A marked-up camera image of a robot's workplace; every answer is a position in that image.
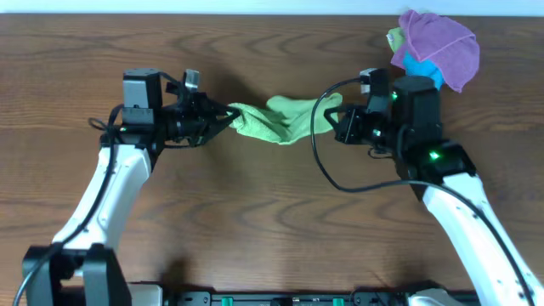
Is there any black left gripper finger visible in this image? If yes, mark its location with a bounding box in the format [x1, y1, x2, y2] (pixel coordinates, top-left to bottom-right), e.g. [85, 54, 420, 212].
[203, 96, 238, 116]
[199, 110, 241, 145]

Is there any light green cloth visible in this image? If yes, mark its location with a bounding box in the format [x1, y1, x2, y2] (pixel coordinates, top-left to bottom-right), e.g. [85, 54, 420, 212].
[229, 95, 317, 145]

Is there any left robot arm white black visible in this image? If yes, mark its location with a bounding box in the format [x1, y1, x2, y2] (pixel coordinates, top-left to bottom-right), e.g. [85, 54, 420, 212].
[13, 68, 241, 305]

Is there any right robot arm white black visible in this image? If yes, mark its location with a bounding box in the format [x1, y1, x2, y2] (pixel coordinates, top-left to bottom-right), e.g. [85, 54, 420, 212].
[322, 71, 543, 305]

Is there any blue cloth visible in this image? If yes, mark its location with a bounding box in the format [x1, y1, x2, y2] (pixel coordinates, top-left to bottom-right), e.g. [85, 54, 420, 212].
[402, 52, 445, 90]

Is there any small green cloth in pile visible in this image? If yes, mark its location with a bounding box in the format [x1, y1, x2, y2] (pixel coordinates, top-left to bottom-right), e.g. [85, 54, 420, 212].
[386, 27, 405, 53]

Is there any purple cloth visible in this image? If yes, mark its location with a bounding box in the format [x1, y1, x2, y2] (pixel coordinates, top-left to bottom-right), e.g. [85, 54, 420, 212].
[391, 9, 480, 93]

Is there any right black camera cable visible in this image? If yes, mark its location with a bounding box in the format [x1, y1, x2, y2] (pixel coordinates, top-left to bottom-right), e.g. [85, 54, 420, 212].
[309, 76, 536, 306]

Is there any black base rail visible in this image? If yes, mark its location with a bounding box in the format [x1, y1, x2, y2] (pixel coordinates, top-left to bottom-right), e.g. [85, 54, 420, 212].
[162, 291, 425, 306]

